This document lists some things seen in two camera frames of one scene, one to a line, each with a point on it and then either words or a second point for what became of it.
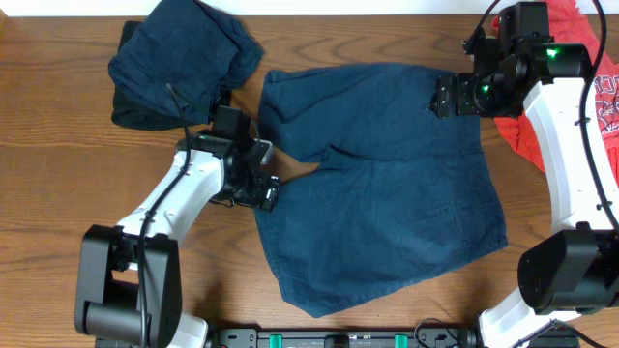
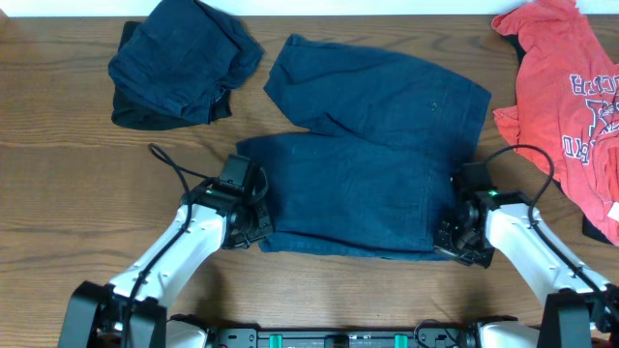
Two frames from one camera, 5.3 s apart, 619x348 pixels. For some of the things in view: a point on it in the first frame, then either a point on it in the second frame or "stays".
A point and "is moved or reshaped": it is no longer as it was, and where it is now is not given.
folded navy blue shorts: (184, 43) stays
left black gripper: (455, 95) -> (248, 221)
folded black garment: (132, 115) stays
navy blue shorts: (397, 191) is moved or reshaped
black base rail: (340, 336) stays
